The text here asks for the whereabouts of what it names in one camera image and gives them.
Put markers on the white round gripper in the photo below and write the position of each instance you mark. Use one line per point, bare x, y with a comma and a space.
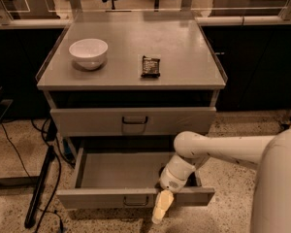
170, 182

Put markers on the grey drawer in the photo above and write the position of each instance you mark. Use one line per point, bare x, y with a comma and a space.
132, 121
103, 180

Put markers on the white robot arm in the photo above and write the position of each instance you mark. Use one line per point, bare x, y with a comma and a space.
269, 156

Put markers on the grey drawer cabinet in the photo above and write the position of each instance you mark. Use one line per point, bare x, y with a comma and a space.
189, 73

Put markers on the grey top drawer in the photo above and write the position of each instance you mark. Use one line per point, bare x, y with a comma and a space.
132, 121

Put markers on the dark snack bar packet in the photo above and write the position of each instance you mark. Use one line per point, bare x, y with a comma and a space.
150, 67

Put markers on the black floor bar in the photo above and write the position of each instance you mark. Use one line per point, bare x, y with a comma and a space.
39, 187

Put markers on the white ceramic bowl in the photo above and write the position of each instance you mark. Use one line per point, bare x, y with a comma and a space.
90, 54

